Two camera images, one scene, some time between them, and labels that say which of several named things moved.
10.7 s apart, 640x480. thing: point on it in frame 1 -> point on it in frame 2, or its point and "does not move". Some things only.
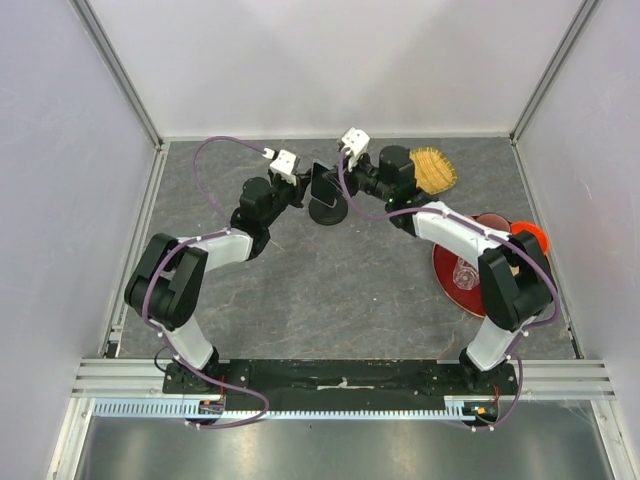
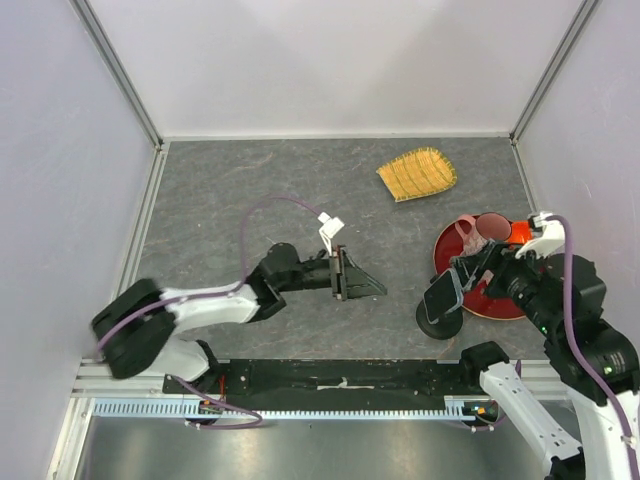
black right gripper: [350, 176] -> [499, 256]
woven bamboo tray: [434, 172] does not move
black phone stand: [328, 215] -> [442, 328]
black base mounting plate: [345, 385] does not move
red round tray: [471, 301] does not move
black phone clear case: [325, 184] -> [442, 296]
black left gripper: [295, 191] -> [353, 281]
